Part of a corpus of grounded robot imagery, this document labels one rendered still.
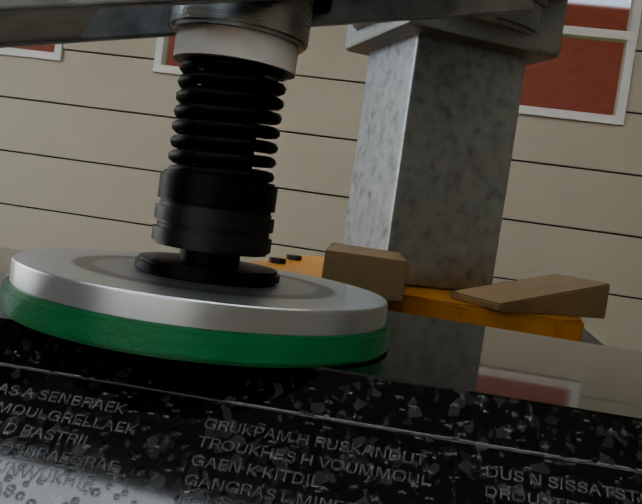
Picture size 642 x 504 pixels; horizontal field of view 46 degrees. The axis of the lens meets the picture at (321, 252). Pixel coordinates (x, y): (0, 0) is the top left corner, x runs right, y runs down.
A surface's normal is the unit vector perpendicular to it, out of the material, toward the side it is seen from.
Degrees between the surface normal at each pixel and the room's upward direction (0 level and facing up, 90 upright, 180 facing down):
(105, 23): 90
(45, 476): 45
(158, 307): 90
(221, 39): 90
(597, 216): 90
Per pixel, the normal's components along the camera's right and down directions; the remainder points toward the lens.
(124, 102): -0.17, 0.04
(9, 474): 0.03, -0.67
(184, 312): 0.05, 0.07
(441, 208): 0.33, 0.10
